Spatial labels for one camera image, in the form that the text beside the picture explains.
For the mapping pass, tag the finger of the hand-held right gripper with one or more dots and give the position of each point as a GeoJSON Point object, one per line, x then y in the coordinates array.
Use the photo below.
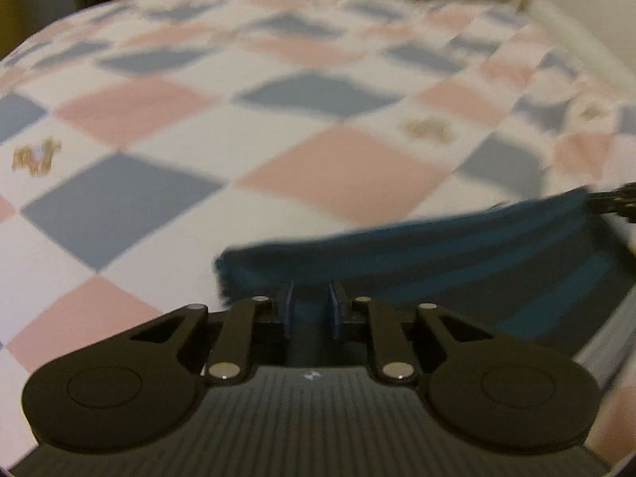
{"type": "Point", "coordinates": [615, 201]}

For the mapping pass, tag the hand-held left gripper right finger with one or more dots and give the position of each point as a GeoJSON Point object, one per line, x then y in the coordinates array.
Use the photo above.
{"type": "Point", "coordinates": [336, 308]}

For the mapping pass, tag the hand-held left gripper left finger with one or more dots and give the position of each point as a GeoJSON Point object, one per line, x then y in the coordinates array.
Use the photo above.
{"type": "Point", "coordinates": [287, 308]}

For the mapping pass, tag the teal grey striped garment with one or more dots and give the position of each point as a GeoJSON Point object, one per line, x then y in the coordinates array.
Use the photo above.
{"type": "Point", "coordinates": [477, 263]}

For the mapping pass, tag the pink blue checkered bed sheet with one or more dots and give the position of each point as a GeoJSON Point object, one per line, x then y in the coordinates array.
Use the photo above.
{"type": "Point", "coordinates": [164, 149]}

